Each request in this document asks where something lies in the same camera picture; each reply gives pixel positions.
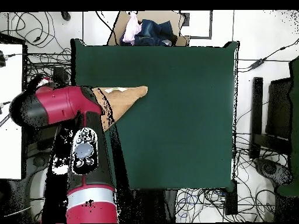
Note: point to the brown cardboard box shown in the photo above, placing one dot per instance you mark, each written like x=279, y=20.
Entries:
x=119, y=28

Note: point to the dark round floor stand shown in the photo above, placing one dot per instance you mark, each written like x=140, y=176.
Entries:
x=271, y=169
x=38, y=161

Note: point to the black power strip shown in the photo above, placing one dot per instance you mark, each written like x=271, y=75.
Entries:
x=231, y=200

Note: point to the tan terry towel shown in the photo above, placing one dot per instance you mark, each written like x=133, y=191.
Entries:
x=126, y=100

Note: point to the green hanging cloth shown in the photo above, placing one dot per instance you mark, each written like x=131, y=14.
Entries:
x=294, y=116

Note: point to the dark green table cloth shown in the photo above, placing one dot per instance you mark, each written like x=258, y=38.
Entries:
x=186, y=116

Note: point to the black equipment stand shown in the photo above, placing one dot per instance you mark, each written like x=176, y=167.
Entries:
x=58, y=73

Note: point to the white desk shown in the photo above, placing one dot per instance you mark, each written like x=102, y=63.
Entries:
x=10, y=70

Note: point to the black upright bar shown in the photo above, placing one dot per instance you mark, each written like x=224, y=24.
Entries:
x=257, y=112

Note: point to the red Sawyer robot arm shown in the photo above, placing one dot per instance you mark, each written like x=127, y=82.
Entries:
x=65, y=105

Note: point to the small black desk device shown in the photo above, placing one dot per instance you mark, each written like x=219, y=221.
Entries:
x=2, y=60

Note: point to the blue denim jeans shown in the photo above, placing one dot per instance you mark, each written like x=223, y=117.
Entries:
x=154, y=32

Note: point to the pale pink garment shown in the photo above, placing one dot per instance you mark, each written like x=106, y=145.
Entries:
x=130, y=30

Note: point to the black oval device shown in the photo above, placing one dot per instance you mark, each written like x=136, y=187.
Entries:
x=66, y=15

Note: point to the black flat strip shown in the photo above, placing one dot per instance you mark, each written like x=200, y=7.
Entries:
x=3, y=121

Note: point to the black flat case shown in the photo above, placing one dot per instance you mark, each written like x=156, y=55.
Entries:
x=279, y=109

